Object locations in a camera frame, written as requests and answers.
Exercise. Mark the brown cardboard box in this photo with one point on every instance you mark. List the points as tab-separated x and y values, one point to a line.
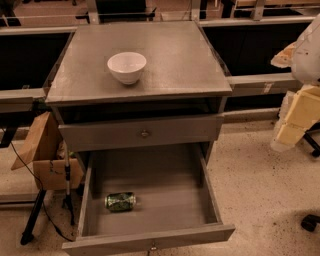
43	149

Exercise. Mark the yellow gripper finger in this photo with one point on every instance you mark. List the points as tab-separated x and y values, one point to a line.
298	113

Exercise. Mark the black tripod stand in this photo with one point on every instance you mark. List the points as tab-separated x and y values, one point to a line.
27	235

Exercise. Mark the black chair base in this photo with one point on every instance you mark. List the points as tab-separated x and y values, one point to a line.
307	136

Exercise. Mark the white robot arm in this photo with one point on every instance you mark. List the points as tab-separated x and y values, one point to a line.
306	56

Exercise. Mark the white ceramic bowl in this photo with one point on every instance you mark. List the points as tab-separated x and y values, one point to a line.
127	67

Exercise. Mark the grey open middle drawer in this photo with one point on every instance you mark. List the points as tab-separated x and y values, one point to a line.
175	202

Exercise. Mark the green soda can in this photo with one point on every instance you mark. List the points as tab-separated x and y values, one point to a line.
120	202

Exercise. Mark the grey metal railing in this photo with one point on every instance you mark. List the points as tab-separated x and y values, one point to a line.
266	83

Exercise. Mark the black caster wheel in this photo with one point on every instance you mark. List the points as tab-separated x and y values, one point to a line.
310	222

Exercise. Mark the grey top drawer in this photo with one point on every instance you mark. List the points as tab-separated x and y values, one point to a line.
141	132

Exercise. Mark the grey wooden cabinet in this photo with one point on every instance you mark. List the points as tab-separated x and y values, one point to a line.
115	111

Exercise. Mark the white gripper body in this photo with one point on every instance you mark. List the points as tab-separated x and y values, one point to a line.
308	58

